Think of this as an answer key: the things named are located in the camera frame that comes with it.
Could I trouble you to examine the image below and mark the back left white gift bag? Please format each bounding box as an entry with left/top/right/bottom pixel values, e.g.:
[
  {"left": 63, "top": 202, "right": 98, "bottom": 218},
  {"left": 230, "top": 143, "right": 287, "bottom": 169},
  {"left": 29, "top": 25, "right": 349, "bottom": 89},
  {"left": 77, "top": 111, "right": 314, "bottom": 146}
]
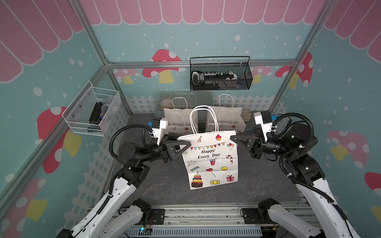
[{"left": 163, "top": 97, "right": 198, "bottom": 135}]

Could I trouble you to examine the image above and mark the white wire wall basket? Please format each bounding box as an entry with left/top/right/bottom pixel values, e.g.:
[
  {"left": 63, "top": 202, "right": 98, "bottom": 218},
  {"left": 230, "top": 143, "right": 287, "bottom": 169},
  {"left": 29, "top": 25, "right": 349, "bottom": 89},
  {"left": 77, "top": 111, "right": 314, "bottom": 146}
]
[{"left": 62, "top": 81, "right": 122, "bottom": 136}]

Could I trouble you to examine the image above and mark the white paper gift bag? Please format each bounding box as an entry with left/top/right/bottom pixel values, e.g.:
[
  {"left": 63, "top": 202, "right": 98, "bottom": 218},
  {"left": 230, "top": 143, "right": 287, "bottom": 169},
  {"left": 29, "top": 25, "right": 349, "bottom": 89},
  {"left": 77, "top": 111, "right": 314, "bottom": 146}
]
[{"left": 177, "top": 105, "right": 238, "bottom": 190}]

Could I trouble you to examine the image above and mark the back right white gift bag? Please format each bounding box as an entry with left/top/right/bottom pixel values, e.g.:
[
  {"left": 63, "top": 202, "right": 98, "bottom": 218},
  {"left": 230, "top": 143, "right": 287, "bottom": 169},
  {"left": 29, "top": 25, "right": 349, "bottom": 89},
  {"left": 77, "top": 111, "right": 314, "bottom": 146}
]
[{"left": 205, "top": 94, "right": 246, "bottom": 133}]

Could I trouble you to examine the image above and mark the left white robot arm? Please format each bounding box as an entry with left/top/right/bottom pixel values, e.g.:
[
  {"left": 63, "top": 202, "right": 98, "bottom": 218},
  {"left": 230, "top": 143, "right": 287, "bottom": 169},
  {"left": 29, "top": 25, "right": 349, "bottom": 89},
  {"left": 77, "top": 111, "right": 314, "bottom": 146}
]
[{"left": 57, "top": 125, "right": 191, "bottom": 238}]

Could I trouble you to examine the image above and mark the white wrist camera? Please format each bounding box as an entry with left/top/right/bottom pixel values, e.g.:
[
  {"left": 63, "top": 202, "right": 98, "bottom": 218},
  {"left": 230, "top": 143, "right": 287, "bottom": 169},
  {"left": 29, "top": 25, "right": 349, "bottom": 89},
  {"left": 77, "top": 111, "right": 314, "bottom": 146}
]
[
  {"left": 148, "top": 118, "right": 168, "bottom": 146},
  {"left": 254, "top": 110, "right": 273, "bottom": 142}
]

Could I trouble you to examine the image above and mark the metal base rail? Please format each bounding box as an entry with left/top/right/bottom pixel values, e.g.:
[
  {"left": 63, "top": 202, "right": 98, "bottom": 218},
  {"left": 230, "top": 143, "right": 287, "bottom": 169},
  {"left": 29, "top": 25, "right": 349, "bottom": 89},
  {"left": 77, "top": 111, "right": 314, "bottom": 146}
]
[{"left": 98, "top": 202, "right": 316, "bottom": 238}]

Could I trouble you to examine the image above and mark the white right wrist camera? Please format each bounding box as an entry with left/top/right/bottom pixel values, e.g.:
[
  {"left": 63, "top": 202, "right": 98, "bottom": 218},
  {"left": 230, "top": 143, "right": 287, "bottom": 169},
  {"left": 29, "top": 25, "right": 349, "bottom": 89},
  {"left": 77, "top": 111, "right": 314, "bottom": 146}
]
[{"left": 254, "top": 110, "right": 273, "bottom": 142}]

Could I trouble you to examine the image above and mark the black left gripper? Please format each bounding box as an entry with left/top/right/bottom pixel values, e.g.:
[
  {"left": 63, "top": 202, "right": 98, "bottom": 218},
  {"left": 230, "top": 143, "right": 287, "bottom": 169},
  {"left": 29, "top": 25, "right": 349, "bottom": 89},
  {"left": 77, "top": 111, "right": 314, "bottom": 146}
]
[{"left": 138, "top": 133, "right": 192, "bottom": 164}]

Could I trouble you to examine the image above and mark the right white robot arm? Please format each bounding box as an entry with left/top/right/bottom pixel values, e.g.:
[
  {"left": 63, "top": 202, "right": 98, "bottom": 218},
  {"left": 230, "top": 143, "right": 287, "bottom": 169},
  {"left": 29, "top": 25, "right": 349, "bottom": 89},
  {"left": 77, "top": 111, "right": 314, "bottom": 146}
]
[{"left": 230, "top": 111, "right": 359, "bottom": 238}]

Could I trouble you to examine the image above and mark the clear plastic storage box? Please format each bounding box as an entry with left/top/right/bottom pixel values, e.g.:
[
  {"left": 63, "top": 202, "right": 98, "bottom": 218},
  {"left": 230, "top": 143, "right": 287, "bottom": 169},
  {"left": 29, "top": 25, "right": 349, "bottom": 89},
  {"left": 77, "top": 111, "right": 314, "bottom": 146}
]
[{"left": 154, "top": 91, "right": 213, "bottom": 117}]

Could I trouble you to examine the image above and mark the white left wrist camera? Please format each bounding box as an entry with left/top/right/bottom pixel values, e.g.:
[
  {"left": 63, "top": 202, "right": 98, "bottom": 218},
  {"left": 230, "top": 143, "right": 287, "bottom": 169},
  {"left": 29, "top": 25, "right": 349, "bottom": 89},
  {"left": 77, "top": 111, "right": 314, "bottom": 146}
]
[{"left": 148, "top": 118, "right": 168, "bottom": 146}]

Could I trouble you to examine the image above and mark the black wire mesh wall basket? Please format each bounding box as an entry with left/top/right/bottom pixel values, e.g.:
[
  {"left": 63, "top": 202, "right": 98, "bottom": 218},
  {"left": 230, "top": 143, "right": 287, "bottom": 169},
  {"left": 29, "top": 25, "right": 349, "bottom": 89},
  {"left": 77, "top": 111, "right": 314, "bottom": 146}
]
[{"left": 189, "top": 56, "right": 253, "bottom": 91}]

